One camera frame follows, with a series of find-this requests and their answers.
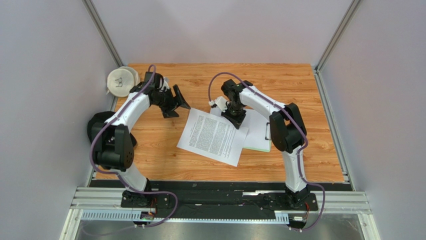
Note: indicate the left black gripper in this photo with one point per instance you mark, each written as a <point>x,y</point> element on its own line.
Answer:
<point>168,114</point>

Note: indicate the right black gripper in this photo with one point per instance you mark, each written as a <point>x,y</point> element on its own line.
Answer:
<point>235,114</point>

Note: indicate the text-filled paper sheet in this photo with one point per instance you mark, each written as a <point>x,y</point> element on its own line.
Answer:
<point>194,141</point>

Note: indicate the green clipboard folder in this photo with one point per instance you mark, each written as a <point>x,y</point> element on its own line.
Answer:
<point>258,138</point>

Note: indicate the white paper sheet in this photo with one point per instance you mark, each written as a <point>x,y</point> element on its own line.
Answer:
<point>224,134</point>

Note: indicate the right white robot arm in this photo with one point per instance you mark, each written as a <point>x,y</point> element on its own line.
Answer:
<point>287,129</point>

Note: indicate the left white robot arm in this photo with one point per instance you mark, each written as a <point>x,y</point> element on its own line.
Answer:
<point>112,148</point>

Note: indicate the cream round zip pouch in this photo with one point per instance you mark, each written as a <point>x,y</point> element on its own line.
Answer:
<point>120,81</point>

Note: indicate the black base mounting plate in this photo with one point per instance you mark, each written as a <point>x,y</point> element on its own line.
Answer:
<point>220,200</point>

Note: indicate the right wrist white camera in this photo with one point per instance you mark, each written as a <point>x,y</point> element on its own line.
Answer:
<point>219,102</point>

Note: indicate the left aluminium corner post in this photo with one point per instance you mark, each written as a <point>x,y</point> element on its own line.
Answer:
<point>96,18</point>

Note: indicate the aluminium corner post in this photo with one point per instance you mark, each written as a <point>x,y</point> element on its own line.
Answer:
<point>96,18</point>
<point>347,17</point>

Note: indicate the aluminium front rail frame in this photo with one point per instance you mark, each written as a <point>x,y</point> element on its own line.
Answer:
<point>96,209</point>

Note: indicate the right aluminium corner post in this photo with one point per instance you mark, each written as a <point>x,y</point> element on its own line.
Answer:
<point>347,17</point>

